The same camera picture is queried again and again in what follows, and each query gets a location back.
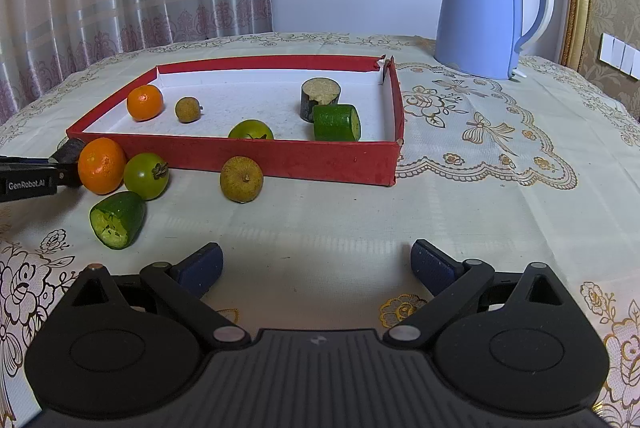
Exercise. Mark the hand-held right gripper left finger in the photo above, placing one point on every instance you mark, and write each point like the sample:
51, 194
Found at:
205, 268

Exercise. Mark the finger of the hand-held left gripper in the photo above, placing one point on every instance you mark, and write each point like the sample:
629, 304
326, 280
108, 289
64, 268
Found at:
66, 175

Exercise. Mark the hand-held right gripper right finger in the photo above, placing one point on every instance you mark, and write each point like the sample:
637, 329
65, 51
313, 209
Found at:
430, 265

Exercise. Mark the dark sugarcane piece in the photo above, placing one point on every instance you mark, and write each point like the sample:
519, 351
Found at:
70, 149

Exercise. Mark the orange tangerine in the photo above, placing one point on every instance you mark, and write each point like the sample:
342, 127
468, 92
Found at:
145, 102
102, 166

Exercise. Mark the green cucumber piece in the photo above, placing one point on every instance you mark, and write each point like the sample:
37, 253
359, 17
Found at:
120, 218
336, 122

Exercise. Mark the brown longan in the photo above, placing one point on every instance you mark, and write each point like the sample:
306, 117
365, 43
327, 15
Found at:
188, 109
241, 179

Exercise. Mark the red shallow cardboard box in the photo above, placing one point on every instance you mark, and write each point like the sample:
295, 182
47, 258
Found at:
300, 163

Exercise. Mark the dark eggplant piece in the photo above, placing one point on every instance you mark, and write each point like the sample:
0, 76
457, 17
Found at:
320, 101

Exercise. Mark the blue electric kettle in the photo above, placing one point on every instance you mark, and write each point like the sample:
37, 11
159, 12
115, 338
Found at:
475, 8

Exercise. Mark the white wall switch panel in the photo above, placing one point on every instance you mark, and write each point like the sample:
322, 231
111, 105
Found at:
620, 56

